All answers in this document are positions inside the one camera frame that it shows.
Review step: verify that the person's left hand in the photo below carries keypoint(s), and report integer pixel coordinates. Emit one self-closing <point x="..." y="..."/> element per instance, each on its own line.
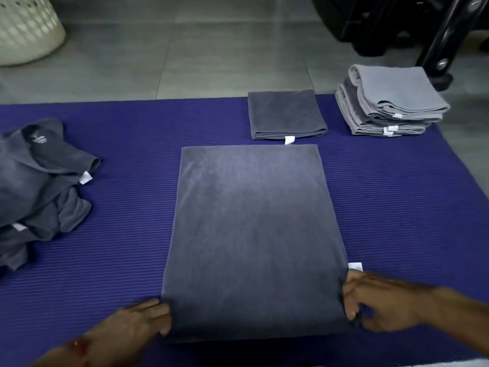
<point x="126" y="332"/>

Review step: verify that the person's right hand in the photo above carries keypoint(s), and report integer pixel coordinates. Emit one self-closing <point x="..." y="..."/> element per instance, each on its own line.
<point x="382" y="301"/>

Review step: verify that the purple ribbed mat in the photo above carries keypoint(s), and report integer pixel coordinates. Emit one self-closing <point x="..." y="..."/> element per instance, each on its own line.
<point x="382" y="206"/>

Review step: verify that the pile of dark grey towels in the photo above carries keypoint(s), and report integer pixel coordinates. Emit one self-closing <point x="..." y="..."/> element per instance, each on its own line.
<point x="34" y="179"/>

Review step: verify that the black weight stack machine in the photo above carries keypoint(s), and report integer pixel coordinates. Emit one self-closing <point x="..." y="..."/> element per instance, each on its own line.
<point x="382" y="26"/>

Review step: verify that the white perforated laundry basket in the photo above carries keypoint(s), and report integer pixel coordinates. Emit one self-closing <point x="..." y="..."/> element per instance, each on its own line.
<point x="26" y="30"/>

